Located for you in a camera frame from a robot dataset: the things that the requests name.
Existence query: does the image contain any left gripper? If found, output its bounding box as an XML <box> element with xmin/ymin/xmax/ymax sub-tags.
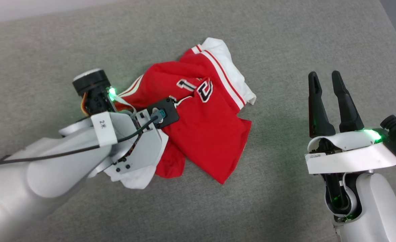
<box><xmin>72</xmin><ymin>69</ymin><xmax>163</xmax><ymax>174</ymax></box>

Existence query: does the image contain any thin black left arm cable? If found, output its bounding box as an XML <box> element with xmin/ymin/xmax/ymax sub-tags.
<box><xmin>0</xmin><ymin>115</ymin><xmax>160</xmax><ymax>168</ymax></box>

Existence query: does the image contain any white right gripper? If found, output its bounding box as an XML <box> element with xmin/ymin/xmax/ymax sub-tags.
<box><xmin>305</xmin><ymin>70</ymin><xmax>396</xmax><ymax>174</ymax></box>

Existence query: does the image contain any white cable label tag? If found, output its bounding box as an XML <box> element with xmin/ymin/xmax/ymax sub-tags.
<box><xmin>91</xmin><ymin>112</ymin><xmax>118</xmax><ymax>147</ymax></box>

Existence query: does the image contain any flat grey ribbon cable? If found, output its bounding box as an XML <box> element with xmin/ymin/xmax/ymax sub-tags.
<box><xmin>114</xmin><ymin>95</ymin><xmax>137</xmax><ymax>118</ymax></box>

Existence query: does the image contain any red and white jersey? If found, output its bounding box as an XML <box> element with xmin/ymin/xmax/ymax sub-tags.
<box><xmin>104</xmin><ymin>37</ymin><xmax>257</xmax><ymax>190</ymax></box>

